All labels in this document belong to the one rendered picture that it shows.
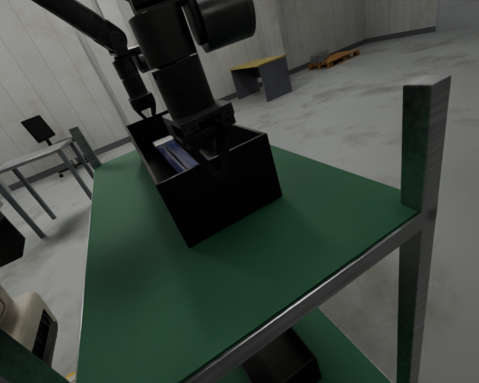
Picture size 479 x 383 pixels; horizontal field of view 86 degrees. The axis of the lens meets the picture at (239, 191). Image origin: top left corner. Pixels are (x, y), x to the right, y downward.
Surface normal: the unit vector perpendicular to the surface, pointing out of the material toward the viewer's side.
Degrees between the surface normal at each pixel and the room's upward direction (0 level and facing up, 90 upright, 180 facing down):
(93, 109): 90
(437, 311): 0
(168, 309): 0
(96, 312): 0
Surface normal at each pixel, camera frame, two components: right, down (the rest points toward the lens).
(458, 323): -0.29, -0.82
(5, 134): 0.45, 0.33
